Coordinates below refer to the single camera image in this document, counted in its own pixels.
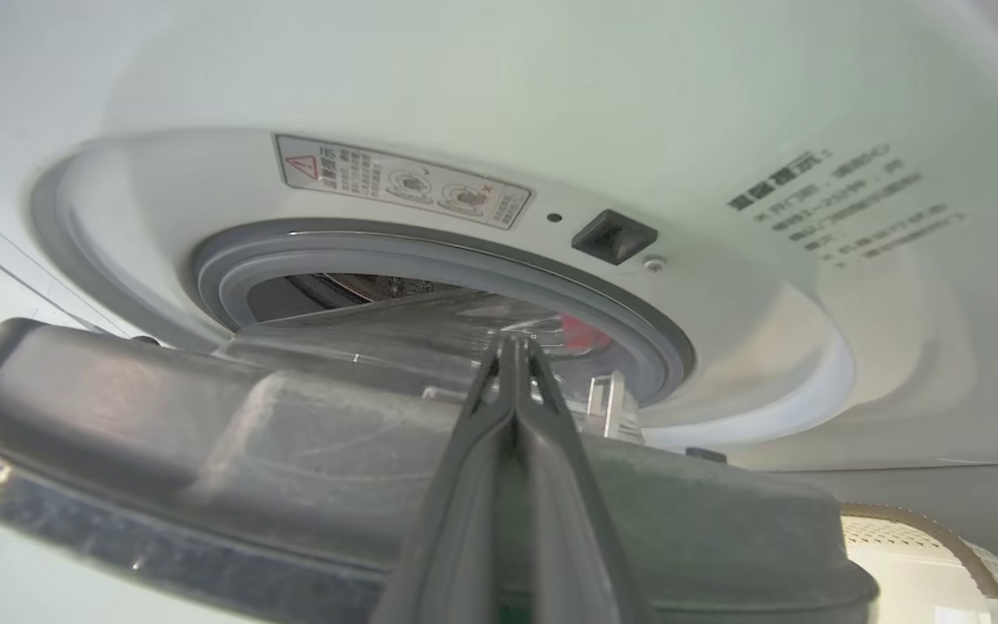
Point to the grey rubber door gasket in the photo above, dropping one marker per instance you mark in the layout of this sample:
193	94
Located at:
430	251

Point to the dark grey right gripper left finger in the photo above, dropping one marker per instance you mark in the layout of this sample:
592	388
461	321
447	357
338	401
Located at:
456	520

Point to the black door latch socket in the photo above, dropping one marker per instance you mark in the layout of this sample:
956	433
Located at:
613	236

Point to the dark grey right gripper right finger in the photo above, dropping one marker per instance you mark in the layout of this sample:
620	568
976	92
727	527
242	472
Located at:
568	537

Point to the warning label sticker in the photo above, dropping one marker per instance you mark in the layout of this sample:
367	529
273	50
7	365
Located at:
395	180

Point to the white washing machine body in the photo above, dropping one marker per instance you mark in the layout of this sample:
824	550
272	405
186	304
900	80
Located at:
551	87

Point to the red and white garment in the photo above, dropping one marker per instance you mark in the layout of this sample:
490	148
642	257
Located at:
582	334

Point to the grey round washing machine door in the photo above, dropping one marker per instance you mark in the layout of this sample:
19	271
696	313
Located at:
118	407

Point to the beige perforated laundry basket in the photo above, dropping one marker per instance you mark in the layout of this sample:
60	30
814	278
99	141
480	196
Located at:
897	572

